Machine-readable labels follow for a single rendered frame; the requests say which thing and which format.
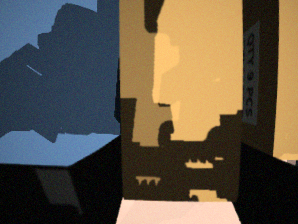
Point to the brown cardboard carton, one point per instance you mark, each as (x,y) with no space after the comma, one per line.
(270,77)
(181,85)

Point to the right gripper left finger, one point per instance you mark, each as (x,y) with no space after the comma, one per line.
(91,188)

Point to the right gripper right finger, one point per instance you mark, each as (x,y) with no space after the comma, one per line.
(268,189)

